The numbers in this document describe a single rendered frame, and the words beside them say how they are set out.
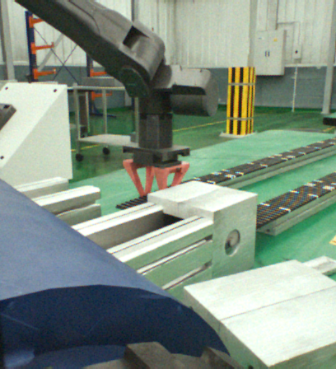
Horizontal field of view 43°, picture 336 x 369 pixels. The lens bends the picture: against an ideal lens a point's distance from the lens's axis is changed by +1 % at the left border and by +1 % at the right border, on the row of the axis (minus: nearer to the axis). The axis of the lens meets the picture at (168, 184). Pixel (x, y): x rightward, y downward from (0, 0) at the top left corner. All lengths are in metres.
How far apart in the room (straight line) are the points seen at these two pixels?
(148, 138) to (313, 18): 11.37
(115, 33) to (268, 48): 11.44
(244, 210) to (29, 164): 0.54
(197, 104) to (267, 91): 11.66
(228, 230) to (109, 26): 0.32
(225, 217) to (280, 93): 11.70
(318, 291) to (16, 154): 0.71
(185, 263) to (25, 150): 0.56
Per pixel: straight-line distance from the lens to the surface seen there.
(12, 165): 0.90
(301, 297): 0.30
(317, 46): 11.87
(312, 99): 11.87
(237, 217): 0.49
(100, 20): 0.62
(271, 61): 11.97
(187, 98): 0.64
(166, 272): 0.41
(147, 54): 0.62
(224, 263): 0.49
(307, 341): 0.26
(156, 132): 0.67
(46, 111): 0.94
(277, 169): 1.05
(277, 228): 0.65
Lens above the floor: 1.02
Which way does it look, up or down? 15 degrees down
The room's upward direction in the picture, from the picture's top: straight up
